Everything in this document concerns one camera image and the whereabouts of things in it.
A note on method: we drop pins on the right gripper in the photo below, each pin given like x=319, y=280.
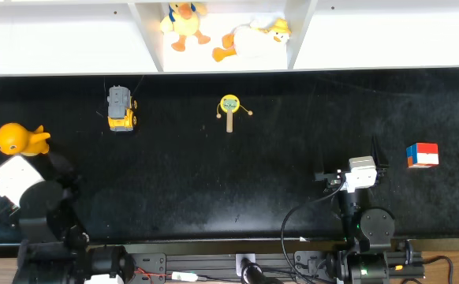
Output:
x=330, y=178

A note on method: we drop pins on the yellow rubber duck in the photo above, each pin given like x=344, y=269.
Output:
x=16, y=139

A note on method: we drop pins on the many-coloured puzzle cube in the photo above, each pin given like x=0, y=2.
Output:
x=424, y=154

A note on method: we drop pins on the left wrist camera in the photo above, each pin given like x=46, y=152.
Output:
x=16, y=177

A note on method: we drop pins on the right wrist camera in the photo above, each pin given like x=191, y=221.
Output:
x=361, y=173

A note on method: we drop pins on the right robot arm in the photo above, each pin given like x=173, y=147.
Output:
x=377, y=225

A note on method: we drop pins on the yellow wooden rattle drum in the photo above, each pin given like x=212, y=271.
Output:
x=230, y=104

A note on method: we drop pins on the white shelf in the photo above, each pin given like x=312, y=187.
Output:
x=75, y=43

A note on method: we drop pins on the white plush duck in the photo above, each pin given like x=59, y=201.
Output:
x=255, y=41

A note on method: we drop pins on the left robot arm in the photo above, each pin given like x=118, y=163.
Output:
x=40, y=197

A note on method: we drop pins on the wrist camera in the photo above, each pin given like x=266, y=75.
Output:
x=361, y=173
x=16, y=177

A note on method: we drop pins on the mounting rail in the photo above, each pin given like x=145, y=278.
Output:
x=213, y=262

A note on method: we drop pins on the yellow plush duck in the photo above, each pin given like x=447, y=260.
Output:
x=186, y=23

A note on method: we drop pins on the grey and yellow toy truck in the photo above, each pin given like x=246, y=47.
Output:
x=120, y=112

